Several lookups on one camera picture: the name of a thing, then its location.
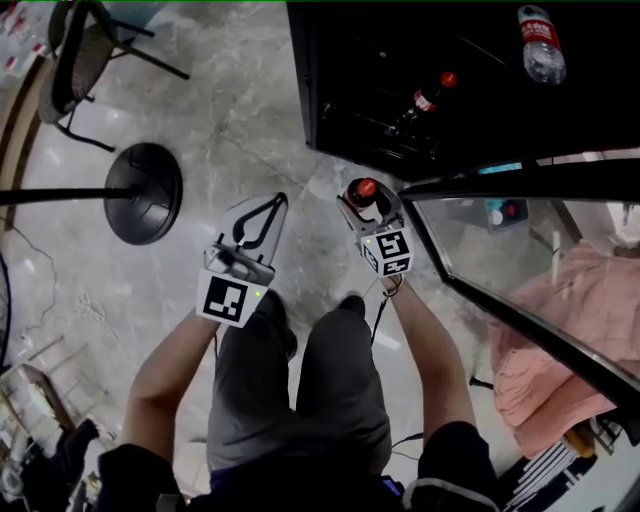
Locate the pink cushioned chair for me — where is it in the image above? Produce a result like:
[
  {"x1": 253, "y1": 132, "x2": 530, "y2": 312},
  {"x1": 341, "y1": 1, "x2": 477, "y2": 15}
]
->
[{"x1": 487, "y1": 239, "x2": 640, "y2": 459}]

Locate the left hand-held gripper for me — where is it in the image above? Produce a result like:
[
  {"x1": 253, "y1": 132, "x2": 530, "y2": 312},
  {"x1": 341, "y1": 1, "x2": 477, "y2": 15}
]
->
[{"x1": 194, "y1": 192, "x2": 290, "y2": 329}]

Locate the black white striped cloth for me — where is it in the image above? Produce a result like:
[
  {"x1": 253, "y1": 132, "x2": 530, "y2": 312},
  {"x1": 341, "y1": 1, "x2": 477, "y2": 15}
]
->
[{"x1": 504, "y1": 439, "x2": 601, "y2": 512}]

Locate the white rope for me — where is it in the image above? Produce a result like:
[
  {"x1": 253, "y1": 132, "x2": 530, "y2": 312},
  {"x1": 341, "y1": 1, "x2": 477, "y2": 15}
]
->
[{"x1": 74, "y1": 292, "x2": 109, "y2": 321}]

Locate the cola bottle with red label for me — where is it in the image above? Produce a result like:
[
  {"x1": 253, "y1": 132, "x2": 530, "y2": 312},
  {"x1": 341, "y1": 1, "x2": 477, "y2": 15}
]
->
[
  {"x1": 384, "y1": 71, "x2": 459, "y2": 139},
  {"x1": 344, "y1": 177, "x2": 386, "y2": 225}
]

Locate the pack of clear water bottles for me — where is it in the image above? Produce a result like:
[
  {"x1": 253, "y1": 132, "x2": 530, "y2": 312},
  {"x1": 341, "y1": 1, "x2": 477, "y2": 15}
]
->
[{"x1": 0, "y1": 2, "x2": 51, "y2": 76}]

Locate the black round seat chair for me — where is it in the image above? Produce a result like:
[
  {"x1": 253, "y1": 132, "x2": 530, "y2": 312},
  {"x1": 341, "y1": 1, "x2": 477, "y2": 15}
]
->
[{"x1": 38, "y1": 0, "x2": 191, "y2": 154}]

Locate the brown wooden bench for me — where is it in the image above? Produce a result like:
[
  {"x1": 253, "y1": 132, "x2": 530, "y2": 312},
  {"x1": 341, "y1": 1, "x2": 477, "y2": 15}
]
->
[{"x1": 0, "y1": 59, "x2": 51, "y2": 234}]

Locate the black pedestal fan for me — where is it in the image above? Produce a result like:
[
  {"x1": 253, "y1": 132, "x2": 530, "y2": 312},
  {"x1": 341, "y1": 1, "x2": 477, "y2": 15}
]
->
[{"x1": 0, "y1": 142, "x2": 184, "y2": 371}]

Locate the person's black shoe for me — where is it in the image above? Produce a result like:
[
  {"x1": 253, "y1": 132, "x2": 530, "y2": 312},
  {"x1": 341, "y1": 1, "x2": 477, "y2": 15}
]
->
[
  {"x1": 257, "y1": 289, "x2": 300, "y2": 361},
  {"x1": 337, "y1": 294, "x2": 366, "y2": 320}
]

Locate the brown wooden stool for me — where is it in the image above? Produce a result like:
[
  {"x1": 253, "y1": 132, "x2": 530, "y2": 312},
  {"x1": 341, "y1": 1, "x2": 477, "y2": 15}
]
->
[{"x1": 0, "y1": 362, "x2": 81, "y2": 441}]

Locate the person's left black shoe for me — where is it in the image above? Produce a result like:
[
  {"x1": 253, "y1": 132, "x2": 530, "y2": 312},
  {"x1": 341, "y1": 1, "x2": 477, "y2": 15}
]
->
[{"x1": 257, "y1": 289, "x2": 300, "y2": 361}]

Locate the black mini fridge cabinet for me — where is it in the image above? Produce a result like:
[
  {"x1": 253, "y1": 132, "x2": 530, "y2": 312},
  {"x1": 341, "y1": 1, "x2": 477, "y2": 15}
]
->
[{"x1": 286, "y1": 0, "x2": 640, "y2": 184}]

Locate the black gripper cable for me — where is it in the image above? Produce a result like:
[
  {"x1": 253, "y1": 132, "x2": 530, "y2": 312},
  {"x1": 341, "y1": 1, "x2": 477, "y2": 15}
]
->
[{"x1": 368, "y1": 274, "x2": 402, "y2": 347}]

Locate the person's left leg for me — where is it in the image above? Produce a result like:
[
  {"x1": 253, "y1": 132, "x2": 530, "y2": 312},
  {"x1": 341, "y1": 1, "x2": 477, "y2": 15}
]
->
[{"x1": 206, "y1": 304, "x2": 297, "y2": 471}]

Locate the person's right black shoe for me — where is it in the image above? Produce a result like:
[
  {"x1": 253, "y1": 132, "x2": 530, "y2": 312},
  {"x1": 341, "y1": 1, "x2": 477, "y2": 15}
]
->
[{"x1": 337, "y1": 294, "x2": 366, "y2": 320}]

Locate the person's left forearm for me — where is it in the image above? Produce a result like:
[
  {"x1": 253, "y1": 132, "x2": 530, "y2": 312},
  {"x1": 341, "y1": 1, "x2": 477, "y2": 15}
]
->
[{"x1": 119, "y1": 309, "x2": 224, "y2": 464}]

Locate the person's dark navy shirt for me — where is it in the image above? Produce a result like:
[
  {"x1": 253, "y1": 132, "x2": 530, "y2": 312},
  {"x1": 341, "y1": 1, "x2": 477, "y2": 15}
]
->
[{"x1": 97, "y1": 422, "x2": 501, "y2": 512}]

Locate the person's leg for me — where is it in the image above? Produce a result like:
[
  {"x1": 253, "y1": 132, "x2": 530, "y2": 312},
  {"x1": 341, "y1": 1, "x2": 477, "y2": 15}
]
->
[
  {"x1": 294, "y1": 307, "x2": 394, "y2": 474},
  {"x1": 206, "y1": 304, "x2": 297, "y2": 471}
]

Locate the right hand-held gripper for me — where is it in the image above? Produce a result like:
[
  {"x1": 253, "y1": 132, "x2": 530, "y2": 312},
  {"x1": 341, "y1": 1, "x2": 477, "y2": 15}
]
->
[{"x1": 336, "y1": 185, "x2": 415, "y2": 278}]

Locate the person's right forearm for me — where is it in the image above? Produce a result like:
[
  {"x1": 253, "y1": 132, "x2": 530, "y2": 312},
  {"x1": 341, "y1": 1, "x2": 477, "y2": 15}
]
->
[{"x1": 382, "y1": 277, "x2": 476, "y2": 444}]

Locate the glass fridge door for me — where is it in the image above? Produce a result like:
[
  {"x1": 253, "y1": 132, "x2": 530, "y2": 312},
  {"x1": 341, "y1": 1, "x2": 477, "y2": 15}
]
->
[{"x1": 398, "y1": 147, "x2": 640, "y2": 444}]

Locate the clear water bottle red label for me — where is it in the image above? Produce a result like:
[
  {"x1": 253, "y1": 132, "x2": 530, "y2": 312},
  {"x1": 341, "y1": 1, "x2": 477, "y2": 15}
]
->
[{"x1": 516, "y1": 4, "x2": 568, "y2": 86}]

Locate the person's right leg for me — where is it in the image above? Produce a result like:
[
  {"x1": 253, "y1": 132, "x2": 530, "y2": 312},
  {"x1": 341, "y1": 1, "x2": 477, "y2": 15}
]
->
[{"x1": 294, "y1": 307, "x2": 394, "y2": 474}]

